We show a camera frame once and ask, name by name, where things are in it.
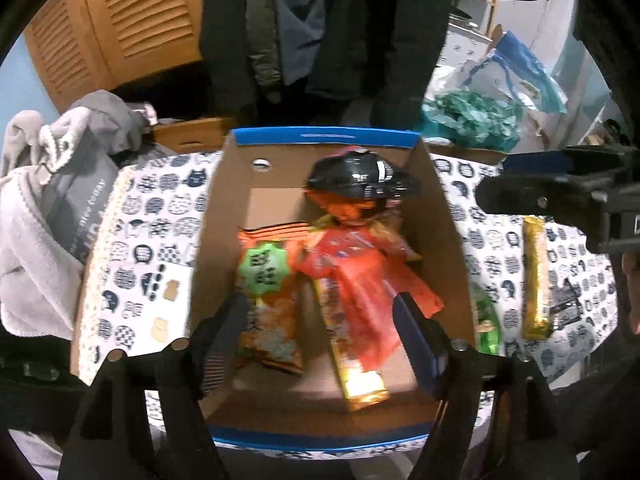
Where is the red transparent snack packet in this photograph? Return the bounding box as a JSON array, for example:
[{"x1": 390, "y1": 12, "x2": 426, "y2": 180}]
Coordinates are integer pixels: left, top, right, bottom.
[{"x1": 294, "y1": 225, "x2": 445, "y2": 372}]

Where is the blue plastic bag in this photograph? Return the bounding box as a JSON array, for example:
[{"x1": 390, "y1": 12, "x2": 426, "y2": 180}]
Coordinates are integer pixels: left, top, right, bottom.
[{"x1": 487, "y1": 30, "x2": 569, "y2": 117}]

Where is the light grey fleece blanket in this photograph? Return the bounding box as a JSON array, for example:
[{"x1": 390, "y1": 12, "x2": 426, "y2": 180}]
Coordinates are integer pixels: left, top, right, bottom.
[{"x1": 0, "y1": 110, "x2": 92, "y2": 342}]

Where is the dark green hanging coat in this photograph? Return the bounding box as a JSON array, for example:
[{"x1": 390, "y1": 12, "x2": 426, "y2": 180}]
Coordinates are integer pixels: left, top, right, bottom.
[{"x1": 199, "y1": 0, "x2": 282, "y2": 112}]

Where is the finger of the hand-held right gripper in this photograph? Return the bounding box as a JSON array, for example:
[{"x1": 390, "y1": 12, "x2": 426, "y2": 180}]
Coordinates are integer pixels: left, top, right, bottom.
[
  {"x1": 475, "y1": 174, "x2": 607, "y2": 217},
  {"x1": 501, "y1": 146, "x2": 628, "y2": 182}
]

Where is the grey jacket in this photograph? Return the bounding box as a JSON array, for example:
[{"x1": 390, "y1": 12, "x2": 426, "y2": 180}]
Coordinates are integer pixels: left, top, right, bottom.
[{"x1": 64, "y1": 90, "x2": 162, "y2": 157}]

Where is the small brown cardboard box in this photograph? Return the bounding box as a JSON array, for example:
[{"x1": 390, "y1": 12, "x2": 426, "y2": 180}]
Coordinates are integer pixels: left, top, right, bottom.
[{"x1": 149, "y1": 116, "x2": 237, "y2": 155}]

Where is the black lid noodle cup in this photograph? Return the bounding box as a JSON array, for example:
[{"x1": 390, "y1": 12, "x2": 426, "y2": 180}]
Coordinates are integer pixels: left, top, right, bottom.
[{"x1": 306, "y1": 146, "x2": 420, "y2": 221}]

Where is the green crumpled paper box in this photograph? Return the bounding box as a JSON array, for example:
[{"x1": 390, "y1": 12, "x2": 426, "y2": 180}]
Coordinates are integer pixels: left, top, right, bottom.
[{"x1": 419, "y1": 89, "x2": 522, "y2": 154}]

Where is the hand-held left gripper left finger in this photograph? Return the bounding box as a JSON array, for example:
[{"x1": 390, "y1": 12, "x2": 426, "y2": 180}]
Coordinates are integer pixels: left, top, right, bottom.
[{"x1": 57, "y1": 292, "x2": 251, "y2": 480}]

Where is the wooden louvred door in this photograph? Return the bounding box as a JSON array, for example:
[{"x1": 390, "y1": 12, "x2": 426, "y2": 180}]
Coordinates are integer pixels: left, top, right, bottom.
[{"x1": 22, "y1": 0, "x2": 207, "y2": 115}]

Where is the grey printed bag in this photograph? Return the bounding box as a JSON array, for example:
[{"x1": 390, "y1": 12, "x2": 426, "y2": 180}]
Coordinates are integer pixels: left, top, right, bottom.
[{"x1": 40, "y1": 160, "x2": 122, "y2": 267}]

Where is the grey-blue hanging jacket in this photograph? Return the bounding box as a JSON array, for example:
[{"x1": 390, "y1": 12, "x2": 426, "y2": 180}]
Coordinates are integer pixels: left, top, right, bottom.
[{"x1": 270, "y1": 0, "x2": 332, "y2": 87}]

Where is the cat print tablecloth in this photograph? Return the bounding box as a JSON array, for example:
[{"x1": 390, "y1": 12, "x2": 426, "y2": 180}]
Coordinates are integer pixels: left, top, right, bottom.
[{"x1": 70, "y1": 152, "x2": 621, "y2": 461}]

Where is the gold snack packet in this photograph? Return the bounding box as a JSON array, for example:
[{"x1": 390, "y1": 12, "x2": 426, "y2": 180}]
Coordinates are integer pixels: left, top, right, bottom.
[
  {"x1": 317, "y1": 280, "x2": 391, "y2": 412},
  {"x1": 521, "y1": 215, "x2": 557, "y2": 342}
]

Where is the wooden shelf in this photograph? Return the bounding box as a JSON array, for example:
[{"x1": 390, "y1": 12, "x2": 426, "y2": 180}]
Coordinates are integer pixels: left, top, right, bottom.
[{"x1": 449, "y1": 0, "x2": 507, "y2": 57}]

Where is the person's right hand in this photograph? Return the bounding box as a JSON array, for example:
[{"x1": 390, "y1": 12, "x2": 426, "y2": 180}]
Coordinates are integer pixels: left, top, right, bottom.
[{"x1": 620, "y1": 254, "x2": 640, "y2": 337}]

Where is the black hanging coat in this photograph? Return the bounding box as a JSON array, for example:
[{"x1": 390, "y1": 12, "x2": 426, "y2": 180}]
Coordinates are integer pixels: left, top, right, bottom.
[{"x1": 309, "y1": 0, "x2": 454, "y2": 132}]

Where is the group of shoes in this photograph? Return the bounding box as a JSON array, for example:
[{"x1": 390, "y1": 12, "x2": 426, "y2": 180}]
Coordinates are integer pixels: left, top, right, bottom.
[{"x1": 587, "y1": 119, "x2": 632, "y2": 148}]

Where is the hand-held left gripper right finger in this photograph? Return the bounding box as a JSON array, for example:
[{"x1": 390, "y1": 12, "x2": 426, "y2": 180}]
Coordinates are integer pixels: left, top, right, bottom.
[{"x1": 392, "y1": 291, "x2": 581, "y2": 480}]

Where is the large brown cardboard box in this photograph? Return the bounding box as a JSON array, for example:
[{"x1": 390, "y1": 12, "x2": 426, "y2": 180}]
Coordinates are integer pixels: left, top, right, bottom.
[{"x1": 429, "y1": 144, "x2": 509, "y2": 167}]

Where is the orange snack packet green badge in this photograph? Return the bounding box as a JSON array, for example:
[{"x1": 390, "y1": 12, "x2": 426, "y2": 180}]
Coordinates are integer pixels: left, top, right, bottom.
[{"x1": 236, "y1": 230, "x2": 307, "y2": 377}]

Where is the orange yellow patterned snack packet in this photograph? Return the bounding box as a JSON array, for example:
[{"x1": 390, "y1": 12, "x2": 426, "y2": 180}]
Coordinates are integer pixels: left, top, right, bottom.
[{"x1": 320, "y1": 200, "x2": 423, "y2": 263}]

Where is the cardboard box with blue rim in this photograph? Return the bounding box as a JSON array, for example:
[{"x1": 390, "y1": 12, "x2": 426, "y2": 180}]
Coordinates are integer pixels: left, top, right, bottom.
[{"x1": 190, "y1": 127, "x2": 481, "y2": 448}]

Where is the white plastic bag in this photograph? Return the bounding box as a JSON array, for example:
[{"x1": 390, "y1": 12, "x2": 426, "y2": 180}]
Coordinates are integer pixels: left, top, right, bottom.
[{"x1": 434, "y1": 57, "x2": 502, "y2": 102}]

